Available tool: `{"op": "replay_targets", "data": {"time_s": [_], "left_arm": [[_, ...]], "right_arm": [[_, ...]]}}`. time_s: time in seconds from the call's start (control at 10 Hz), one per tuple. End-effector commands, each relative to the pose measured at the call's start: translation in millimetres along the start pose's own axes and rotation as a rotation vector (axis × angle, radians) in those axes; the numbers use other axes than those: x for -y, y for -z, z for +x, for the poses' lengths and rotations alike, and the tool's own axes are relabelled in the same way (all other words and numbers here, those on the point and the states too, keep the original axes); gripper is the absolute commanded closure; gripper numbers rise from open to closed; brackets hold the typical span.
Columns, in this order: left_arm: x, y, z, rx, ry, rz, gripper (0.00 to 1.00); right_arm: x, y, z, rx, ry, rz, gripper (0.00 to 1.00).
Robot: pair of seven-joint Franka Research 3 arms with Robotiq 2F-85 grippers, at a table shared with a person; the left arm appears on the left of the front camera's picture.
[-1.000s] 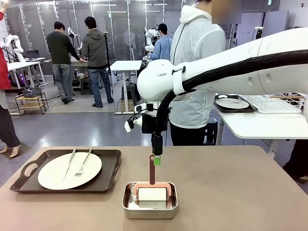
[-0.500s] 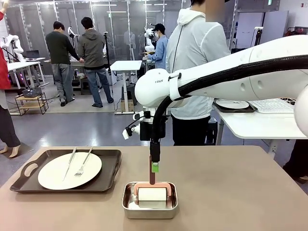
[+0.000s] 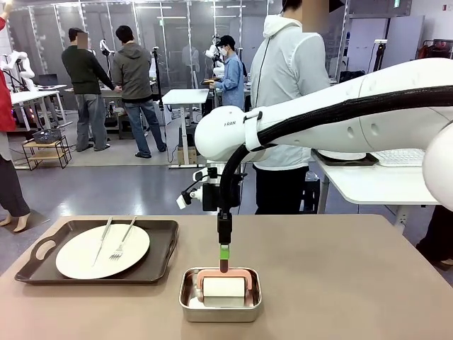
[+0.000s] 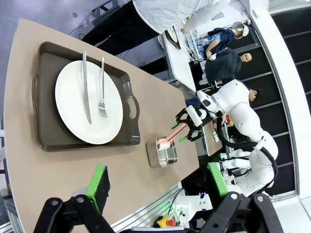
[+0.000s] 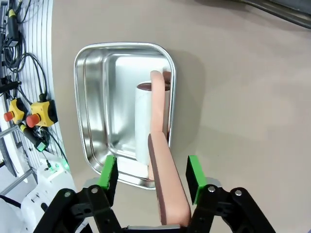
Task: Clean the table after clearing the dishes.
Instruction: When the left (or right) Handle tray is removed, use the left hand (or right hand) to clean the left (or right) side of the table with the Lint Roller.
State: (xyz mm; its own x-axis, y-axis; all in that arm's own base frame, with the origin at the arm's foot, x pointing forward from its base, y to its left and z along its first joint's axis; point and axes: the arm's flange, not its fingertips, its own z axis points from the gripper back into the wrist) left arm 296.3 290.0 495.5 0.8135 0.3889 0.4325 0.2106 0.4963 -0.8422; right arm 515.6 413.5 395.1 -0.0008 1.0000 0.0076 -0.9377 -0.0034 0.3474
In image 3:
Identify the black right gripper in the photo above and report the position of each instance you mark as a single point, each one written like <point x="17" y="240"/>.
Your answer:
<point x="211" y="198"/>

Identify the pink lint roller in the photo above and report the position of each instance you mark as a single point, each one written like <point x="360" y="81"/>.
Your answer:
<point x="223" y="287"/>

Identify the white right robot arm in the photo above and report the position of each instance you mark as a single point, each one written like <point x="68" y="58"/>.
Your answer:
<point x="318" y="117"/>

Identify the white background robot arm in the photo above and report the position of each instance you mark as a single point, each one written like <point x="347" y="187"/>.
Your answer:
<point x="26" y="71"/>

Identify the dark brown serving tray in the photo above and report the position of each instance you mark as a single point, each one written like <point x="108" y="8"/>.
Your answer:
<point x="159" y="248"/>

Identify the cardboard box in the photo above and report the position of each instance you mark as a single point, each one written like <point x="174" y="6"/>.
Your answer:
<point x="187" y="156"/>

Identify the rectangular steel container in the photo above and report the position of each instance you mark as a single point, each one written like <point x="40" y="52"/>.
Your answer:
<point x="219" y="313"/>

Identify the silver fork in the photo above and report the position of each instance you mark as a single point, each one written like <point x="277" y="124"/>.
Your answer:
<point x="124" y="241"/>

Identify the silver table knife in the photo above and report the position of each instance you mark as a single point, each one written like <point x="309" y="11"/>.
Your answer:
<point x="102" y="241"/>

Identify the white standing desk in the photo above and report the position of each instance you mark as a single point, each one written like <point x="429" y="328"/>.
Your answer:
<point x="184" y="95"/>

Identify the white round plate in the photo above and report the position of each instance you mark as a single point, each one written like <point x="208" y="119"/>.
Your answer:
<point x="81" y="255"/>

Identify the person in blue shirt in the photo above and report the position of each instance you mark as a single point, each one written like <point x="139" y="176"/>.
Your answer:
<point x="231" y="78"/>

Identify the white work table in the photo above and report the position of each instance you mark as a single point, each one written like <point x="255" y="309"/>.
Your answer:
<point x="371" y="184"/>

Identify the black tray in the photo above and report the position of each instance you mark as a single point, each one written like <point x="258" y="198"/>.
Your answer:
<point x="369" y="161"/>

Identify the person in white jacket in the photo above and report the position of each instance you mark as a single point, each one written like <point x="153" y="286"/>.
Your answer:
<point x="283" y="71"/>

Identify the man in grey hoodie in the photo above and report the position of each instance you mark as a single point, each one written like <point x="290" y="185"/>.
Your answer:
<point x="131" y="71"/>

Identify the white keyboard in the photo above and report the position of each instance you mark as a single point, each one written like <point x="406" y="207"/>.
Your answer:
<point x="400" y="157"/>

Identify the man in dark sweater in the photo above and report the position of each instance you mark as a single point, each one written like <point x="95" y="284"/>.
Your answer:
<point x="83" y="71"/>

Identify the person in dark trousers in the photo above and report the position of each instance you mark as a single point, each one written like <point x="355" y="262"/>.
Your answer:
<point x="439" y="230"/>

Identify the white long table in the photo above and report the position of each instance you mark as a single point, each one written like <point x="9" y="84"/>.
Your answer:
<point x="35" y="93"/>

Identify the white wrist camera with mount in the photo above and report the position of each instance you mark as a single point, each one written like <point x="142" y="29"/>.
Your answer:
<point x="184" y="203"/>

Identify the wooden shelf black frame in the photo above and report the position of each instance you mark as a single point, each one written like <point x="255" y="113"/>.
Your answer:
<point x="46" y="146"/>

